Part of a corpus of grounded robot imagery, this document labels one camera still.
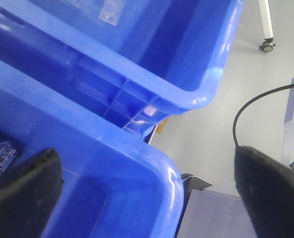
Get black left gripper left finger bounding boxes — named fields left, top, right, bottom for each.
left=0, top=148, right=63, bottom=238

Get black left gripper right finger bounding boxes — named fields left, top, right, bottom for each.
left=234, top=146, right=294, bottom=238

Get packaged part in crate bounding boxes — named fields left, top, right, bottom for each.
left=0, top=126, right=23, bottom=177

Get blue plastic crate left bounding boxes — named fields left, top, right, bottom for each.
left=0, top=60, right=183, bottom=238

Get white caster leg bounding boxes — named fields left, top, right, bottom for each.
left=257, top=0, right=276, bottom=53

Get blue crate rear left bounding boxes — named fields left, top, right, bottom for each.
left=0, top=0, right=244, bottom=138

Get black cable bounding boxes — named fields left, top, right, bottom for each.
left=232, top=82, right=294, bottom=147

